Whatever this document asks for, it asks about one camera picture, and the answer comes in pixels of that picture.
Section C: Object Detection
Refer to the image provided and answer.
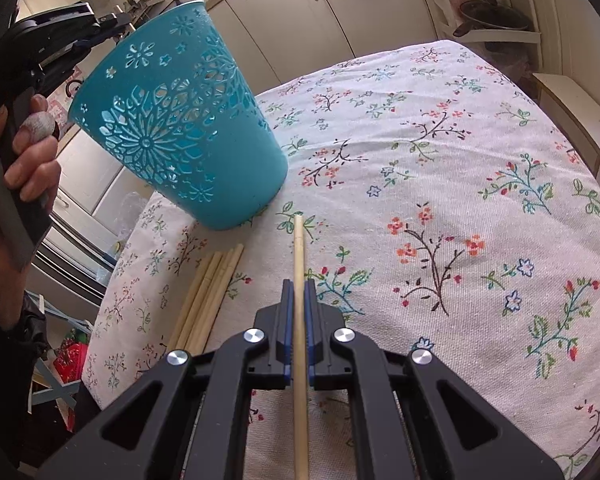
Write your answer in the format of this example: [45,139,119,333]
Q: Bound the floral tablecloth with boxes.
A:
[82,39,600,480]

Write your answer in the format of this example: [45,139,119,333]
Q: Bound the white drawer cabinet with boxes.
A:
[55,125,148,226]

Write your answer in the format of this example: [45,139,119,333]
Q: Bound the clear plastic bag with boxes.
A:
[114,189,150,242]

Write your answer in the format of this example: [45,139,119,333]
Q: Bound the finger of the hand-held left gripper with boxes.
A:
[72,30,121,61]
[96,10,132,36]

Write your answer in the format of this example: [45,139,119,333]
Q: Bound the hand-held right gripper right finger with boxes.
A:
[304,279,566,480]

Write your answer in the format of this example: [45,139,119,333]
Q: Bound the pink wall stickers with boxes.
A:
[46,66,85,137]

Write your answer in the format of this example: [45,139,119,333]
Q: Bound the white cabinet row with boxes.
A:
[202,0,443,92]

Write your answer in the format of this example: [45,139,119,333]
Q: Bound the blue perforated plastic basket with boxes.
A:
[67,0,289,232]

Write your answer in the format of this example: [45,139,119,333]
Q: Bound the blue folding stool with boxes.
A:
[26,289,93,431]

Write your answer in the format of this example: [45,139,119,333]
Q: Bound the white wooden bench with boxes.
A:
[531,72,600,177]

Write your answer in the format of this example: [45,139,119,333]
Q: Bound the person's left hand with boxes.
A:
[0,94,63,333]

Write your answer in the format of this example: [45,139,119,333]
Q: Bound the red bag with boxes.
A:
[54,339,90,386]

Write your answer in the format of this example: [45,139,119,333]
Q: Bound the person's left forearm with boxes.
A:
[0,260,50,468]

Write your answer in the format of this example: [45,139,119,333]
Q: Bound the white shelf rack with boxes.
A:
[420,0,546,61]

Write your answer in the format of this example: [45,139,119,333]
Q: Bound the black pan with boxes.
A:
[452,0,532,37]

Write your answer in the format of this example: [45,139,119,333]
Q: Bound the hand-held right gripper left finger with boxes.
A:
[37,280,295,480]

